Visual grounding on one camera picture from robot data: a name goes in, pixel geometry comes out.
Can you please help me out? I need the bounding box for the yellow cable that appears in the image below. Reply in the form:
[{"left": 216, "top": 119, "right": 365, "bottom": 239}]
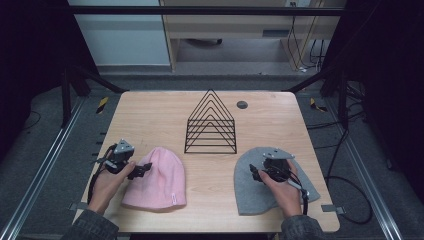
[{"left": 287, "top": 0, "right": 325, "bottom": 72}]

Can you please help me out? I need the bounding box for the thin black floor cable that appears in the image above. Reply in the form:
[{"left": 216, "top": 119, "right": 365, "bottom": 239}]
[{"left": 21, "top": 109, "right": 43, "bottom": 132}]

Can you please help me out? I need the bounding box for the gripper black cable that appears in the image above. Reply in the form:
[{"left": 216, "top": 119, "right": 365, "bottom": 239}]
[
  {"left": 86, "top": 143, "right": 118, "bottom": 205},
  {"left": 287, "top": 169, "right": 310, "bottom": 216}
]

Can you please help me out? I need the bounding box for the black metal stand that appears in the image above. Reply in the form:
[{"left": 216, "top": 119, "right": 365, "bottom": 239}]
[
  {"left": 60, "top": 64, "right": 129, "bottom": 129},
  {"left": 285, "top": 62, "right": 350, "bottom": 130}
]

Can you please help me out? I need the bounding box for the grey knit beanie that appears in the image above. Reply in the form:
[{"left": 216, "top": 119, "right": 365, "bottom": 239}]
[{"left": 233, "top": 146, "right": 322, "bottom": 217}]

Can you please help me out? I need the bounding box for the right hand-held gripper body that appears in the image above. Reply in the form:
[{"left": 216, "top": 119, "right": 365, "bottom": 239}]
[{"left": 261, "top": 147, "right": 296, "bottom": 184}]

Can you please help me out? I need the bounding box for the aluminium rail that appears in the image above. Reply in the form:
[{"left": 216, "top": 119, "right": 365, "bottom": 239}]
[
  {"left": 323, "top": 97, "right": 405, "bottom": 240},
  {"left": 0, "top": 96, "right": 86, "bottom": 240}
]

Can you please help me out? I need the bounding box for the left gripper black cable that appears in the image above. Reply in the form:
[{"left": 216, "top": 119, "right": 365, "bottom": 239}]
[{"left": 86, "top": 143, "right": 118, "bottom": 205}]

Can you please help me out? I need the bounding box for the person's right hand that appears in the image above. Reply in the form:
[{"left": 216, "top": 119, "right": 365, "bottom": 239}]
[{"left": 258, "top": 159, "right": 303, "bottom": 220}]

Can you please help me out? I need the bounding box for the pink knit beanie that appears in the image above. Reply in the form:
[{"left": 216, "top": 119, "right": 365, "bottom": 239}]
[{"left": 120, "top": 146, "right": 188, "bottom": 212}]

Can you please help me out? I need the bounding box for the white cabinet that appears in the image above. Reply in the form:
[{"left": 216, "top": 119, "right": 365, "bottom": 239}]
[{"left": 67, "top": 0, "right": 171, "bottom": 67}]

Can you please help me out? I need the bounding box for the thick black floor cable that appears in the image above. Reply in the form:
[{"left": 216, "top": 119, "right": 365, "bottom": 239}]
[{"left": 306, "top": 111, "right": 374, "bottom": 226}]

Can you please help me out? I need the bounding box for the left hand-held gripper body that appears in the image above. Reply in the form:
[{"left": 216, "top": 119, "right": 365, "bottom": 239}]
[{"left": 94, "top": 138, "right": 136, "bottom": 175}]

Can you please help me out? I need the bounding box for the black horizontal frame bar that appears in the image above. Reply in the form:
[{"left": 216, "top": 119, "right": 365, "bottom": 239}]
[{"left": 68, "top": 5, "right": 346, "bottom": 17}]

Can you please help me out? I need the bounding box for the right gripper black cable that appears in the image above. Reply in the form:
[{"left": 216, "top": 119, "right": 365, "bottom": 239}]
[{"left": 287, "top": 169, "right": 310, "bottom": 216}]

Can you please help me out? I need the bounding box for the person's left hand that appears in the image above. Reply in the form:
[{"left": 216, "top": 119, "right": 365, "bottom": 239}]
[{"left": 87, "top": 160, "right": 137, "bottom": 216}]

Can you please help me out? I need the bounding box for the grey metal bracket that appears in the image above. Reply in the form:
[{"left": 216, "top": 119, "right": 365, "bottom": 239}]
[
  {"left": 67, "top": 202, "right": 88, "bottom": 213},
  {"left": 320, "top": 204, "right": 347, "bottom": 215}
]

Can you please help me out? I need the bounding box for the black wire rack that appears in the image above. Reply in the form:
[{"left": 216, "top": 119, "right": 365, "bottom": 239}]
[{"left": 183, "top": 88, "right": 238, "bottom": 155}]

